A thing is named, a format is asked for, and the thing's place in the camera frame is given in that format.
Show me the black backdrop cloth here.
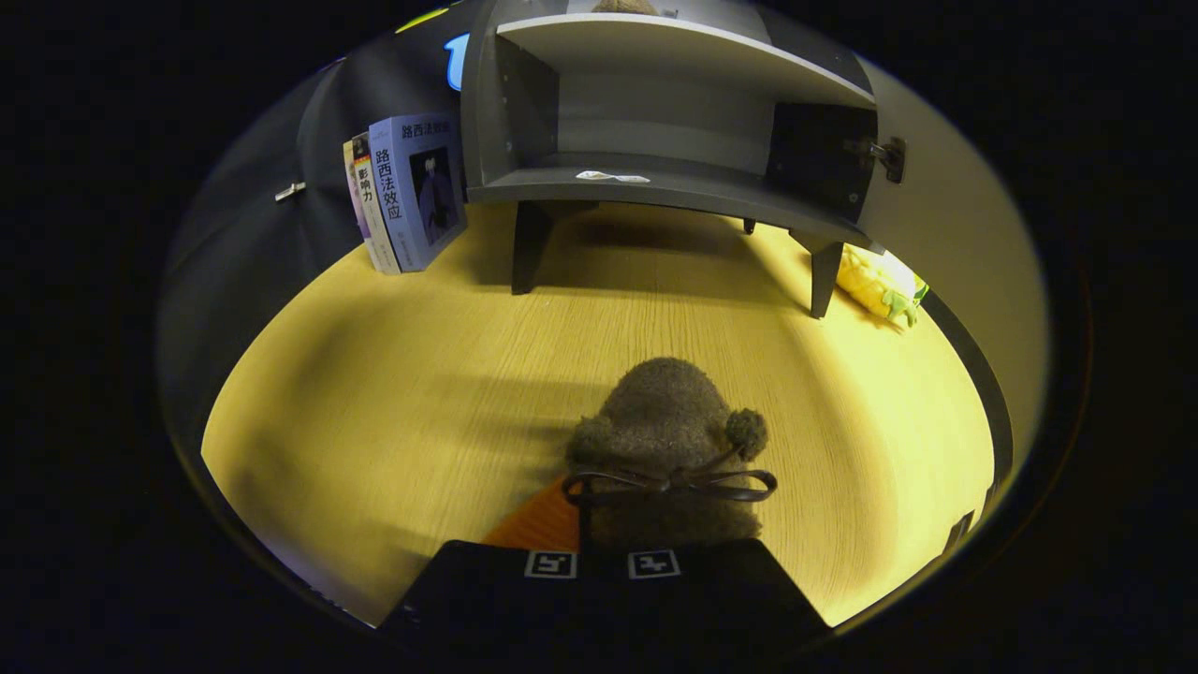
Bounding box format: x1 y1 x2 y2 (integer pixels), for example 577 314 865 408
159 9 488 441

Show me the yellow plush toy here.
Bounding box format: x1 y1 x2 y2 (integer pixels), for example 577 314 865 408
836 243 930 329

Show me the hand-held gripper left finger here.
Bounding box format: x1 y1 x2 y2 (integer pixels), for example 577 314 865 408
379 475 605 661

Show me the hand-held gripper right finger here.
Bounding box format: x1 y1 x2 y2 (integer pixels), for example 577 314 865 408
604 538 832 661

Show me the dark grey shoe cabinet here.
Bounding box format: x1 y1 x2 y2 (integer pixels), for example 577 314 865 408
460 0 885 319

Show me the blue book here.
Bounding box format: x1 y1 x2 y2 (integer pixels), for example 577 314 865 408
368 114 467 272

